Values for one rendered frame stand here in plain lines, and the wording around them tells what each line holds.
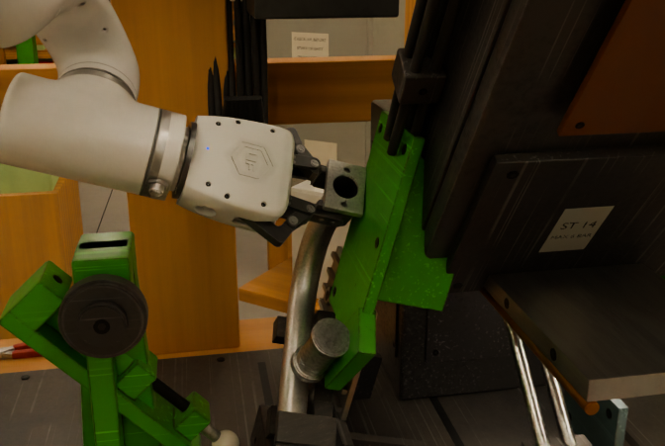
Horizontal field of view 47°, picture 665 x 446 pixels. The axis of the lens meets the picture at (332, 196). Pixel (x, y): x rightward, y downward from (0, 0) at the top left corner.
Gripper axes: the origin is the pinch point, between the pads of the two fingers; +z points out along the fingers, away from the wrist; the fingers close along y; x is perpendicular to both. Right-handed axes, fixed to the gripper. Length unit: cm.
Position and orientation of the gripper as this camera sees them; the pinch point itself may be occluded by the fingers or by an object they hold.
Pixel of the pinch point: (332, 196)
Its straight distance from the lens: 77.7
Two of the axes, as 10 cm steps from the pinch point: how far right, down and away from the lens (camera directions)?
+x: -3.6, 4.4, 8.2
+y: 0.6, -8.7, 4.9
